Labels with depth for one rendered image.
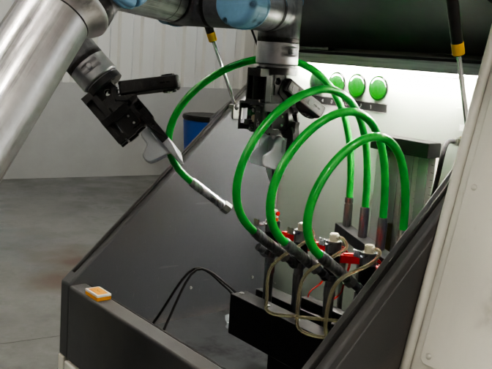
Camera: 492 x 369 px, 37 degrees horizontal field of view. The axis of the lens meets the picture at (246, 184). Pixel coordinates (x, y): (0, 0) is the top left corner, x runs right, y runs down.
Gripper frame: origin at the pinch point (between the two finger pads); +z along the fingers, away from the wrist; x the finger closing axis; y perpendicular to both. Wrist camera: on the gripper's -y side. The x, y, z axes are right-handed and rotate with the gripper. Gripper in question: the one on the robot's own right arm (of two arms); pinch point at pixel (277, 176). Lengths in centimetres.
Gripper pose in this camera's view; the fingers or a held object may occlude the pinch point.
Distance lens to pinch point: 136.9
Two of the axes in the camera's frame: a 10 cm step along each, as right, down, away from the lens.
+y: -7.8, 0.6, -6.2
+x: 6.2, 1.8, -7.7
